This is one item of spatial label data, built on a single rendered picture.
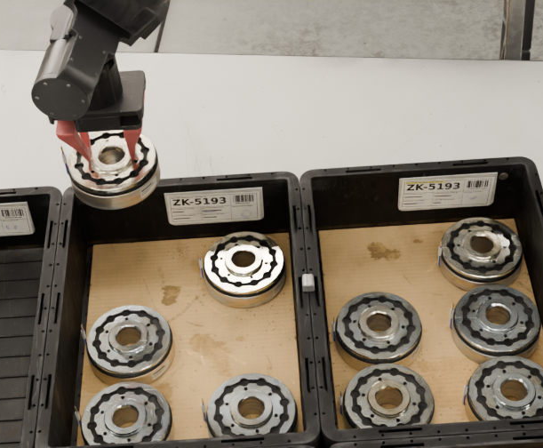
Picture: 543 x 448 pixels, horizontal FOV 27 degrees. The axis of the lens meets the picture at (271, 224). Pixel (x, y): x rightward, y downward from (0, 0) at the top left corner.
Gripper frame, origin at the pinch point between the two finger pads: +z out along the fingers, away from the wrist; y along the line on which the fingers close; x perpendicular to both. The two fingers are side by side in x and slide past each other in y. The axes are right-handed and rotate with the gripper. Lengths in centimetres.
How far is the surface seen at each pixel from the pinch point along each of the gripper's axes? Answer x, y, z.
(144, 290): -2.7, 0.6, 22.7
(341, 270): -0.9, 26.0, 23.2
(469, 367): -16.7, 40.2, 23.0
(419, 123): 40, 41, 38
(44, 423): -28.1, -7.0, 11.8
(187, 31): 155, -9, 110
